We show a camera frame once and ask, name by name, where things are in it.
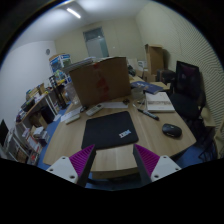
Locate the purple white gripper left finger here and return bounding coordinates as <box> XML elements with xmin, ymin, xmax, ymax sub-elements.
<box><xmin>47</xmin><ymin>145</ymin><xmax>96</xmax><ymax>187</ymax></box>

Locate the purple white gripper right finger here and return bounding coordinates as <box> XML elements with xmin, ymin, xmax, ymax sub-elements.
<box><xmin>133</xmin><ymin>144</ymin><xmax>180</xmax><ymax>185</ymax></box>

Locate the black computer mouse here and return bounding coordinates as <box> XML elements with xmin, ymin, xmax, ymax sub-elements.
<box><xmin>162</xmin><ymin>123</ymin><xmax>182</xmax><ymax>138</ymax></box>

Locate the black mouse pad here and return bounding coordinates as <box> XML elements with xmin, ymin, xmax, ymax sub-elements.
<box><xmin>81</xmin><ymin>111</ymin><xmax>139</xmax><ymax>150</ymax></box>

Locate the white keyboard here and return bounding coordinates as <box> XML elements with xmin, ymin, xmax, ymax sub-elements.
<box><xmin>61</xmin><ymin>109</ymin><xmax>80</xmax><ymax>125</ymax></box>

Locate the black marker pen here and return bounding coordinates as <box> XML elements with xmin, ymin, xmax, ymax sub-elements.
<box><xmin>133</xmin><ymin>104</ymin><xmax>159</xmax><ymax>121</ymax></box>

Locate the wooden shelf unit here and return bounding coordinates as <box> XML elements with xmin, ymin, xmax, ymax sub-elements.
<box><xmin>3</xmin><ymin>85</ymin><xmax>66</xmax><ymax>165</ymax></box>

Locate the white remote control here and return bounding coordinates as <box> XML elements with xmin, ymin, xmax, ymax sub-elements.
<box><xmin>86</xmin><ymin>104</ymin><xmax>104</xmax><ymax>116</ymax></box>

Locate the white book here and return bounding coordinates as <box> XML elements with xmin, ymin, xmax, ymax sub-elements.
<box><xmin>146</xmin><ymin>92</ymin><xmax>175</xmax><ymax>112</ymax></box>

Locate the white paper sheet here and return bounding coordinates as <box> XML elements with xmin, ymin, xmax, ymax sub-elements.
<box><xmin>102</xmin><ymin>102</ymin><xmax>128</xmax><ymax>109</ymax></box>

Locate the blue book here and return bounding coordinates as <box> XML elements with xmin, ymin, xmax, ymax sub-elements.
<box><xmin>131</xmin><ymin>81</ymin><xmax>163</xmax><ymax>94</ymax></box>

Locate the black office chair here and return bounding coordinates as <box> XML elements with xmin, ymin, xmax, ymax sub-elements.
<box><xmin>168</xmin><ymin>60</ymin><xmax>208</xmax><ymax>128</ymax></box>

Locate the large brown cardboard box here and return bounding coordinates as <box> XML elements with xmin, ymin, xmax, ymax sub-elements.
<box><xmin>70</xmin><ymin>57</ymin><xmax>131</xmax><ymax>106</ymax></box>

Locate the blue white product box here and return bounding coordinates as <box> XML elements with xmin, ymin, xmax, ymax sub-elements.
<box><xmin>49</xmin><ymin>53</ymin><xmax>72</xmax><ymax>73</ymax></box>

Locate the tall cardboard box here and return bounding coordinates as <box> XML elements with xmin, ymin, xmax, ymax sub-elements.
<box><xmin>145</xmin><ymin>44</ymin><xmax>164</xmax><ymax>75</ymax></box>

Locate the door with window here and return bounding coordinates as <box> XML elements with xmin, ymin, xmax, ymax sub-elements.
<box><xmin>83</xmin><ymin>27</ymin><xmax>109</xmax><ymax>58</ymax></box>

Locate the ceiling light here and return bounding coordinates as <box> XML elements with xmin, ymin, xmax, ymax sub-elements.
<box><xmin>66</xmin><ymin>8</ymin><xmax>81</xmax><ymax>19</ymax></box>

